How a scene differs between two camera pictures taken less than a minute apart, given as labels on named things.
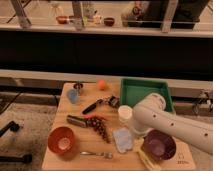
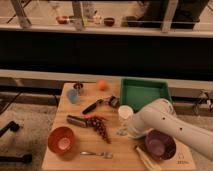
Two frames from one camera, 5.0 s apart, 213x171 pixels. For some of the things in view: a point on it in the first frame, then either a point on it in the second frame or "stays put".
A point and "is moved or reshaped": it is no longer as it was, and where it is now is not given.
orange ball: [101, 84] stays put
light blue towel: [124, 138] is moved or reshaped
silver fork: [108, 155] stays put
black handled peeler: [112, 101] stays put
